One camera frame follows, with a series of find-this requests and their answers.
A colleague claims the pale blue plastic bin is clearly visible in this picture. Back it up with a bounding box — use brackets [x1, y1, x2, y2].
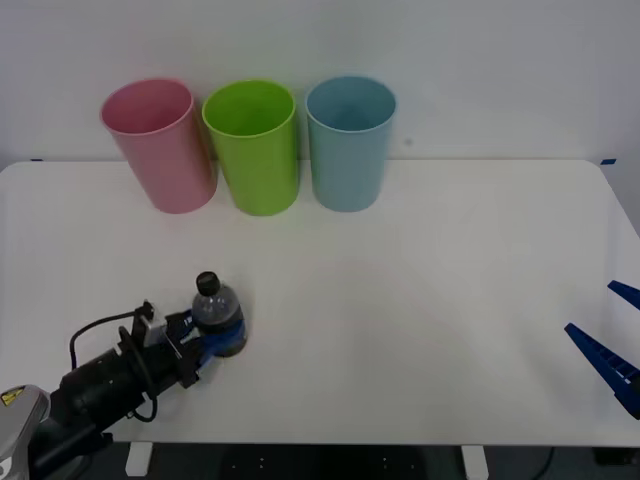
[304, 75, 398, 213]

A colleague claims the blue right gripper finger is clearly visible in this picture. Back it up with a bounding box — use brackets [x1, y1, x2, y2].
[606, 279, 640, 310]
[564, 322, 640, 421]

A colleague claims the white table leg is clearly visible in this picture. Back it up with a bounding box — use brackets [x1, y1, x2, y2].
[461, 444, 490, 480]
[124, 442, 152, 477]

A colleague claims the pink plastic bin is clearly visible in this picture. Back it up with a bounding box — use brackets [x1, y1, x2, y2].
[99, 77, 219, 215]

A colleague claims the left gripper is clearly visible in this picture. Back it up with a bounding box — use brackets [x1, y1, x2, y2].
[163, 309, 248, 390]

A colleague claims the green plastic bin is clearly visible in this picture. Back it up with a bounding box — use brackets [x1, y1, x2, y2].
[201, 79, 302, 218]

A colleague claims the clear bottle with black cap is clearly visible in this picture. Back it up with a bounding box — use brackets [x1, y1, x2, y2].
[191, 271, 247, 358]

